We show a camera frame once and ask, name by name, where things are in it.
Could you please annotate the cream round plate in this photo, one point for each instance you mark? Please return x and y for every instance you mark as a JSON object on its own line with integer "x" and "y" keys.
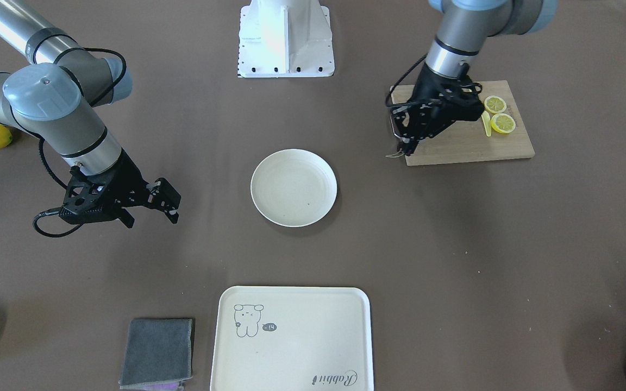
{"x": 293, "y": 188}

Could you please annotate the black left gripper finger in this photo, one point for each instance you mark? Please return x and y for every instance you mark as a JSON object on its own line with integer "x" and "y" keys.
{"x": 407, "y": 145}

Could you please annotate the cream rabbit tray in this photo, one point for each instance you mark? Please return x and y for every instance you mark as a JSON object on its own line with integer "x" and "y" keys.
{"x": 293, "y": 338}

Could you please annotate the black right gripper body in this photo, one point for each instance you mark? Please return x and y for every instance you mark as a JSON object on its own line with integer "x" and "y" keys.
{"x": 126, "y": 177}

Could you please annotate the grey folded cloth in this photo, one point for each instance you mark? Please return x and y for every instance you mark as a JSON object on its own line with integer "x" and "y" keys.
{"x": 158, "y": 354}

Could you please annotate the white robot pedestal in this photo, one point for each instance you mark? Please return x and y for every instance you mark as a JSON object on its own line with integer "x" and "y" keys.
{"x": 285, "y": 39}

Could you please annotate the yellow plastic knife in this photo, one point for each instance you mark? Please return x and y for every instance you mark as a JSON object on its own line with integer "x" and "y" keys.
{"x": 485, "y": 117}

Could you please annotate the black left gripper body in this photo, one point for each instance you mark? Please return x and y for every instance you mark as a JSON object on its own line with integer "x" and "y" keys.
{"x": 433, "y": 87}

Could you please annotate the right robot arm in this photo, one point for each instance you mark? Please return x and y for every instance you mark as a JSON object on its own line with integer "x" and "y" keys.
{"x": 53, "y": 99}

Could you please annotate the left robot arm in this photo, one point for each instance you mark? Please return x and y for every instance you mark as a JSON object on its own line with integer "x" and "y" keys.
{"x": 467, "y": 24}

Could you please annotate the lemon half inner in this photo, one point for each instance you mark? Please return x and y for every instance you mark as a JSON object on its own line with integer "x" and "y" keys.
{"x": 495, "y": 104}

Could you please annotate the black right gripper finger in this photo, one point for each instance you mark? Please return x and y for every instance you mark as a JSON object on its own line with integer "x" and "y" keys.
{"x": 162, "y": 196}

